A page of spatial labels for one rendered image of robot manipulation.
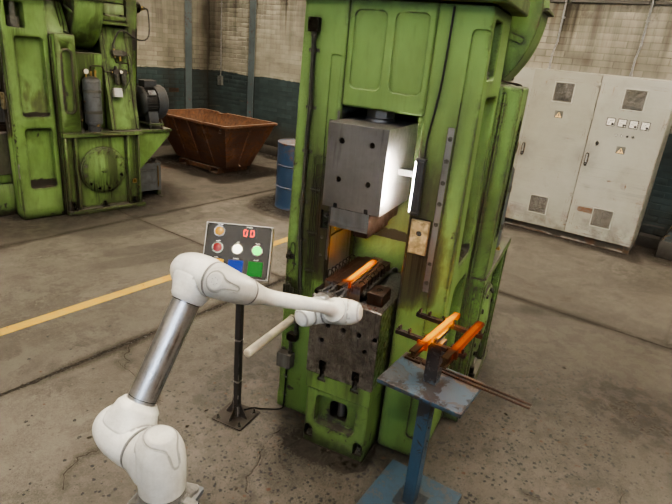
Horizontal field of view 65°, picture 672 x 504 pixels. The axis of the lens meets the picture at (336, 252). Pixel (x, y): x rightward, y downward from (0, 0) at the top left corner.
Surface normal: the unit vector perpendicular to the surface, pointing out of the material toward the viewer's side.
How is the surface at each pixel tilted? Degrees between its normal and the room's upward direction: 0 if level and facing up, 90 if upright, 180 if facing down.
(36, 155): 90
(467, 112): 90
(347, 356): 90
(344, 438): 89
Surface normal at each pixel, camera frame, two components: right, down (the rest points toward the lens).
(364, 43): -0.44, 0.28
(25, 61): 0.72, 0.29
